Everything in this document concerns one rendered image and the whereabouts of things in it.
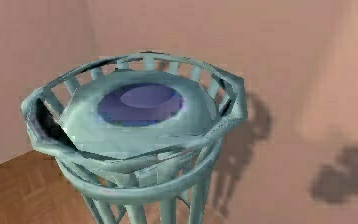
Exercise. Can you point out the purple round seat cushion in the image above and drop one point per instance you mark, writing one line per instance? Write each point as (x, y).
(140, 105)

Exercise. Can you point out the pale teal round chair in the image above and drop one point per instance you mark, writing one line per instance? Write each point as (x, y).
(97, 133)

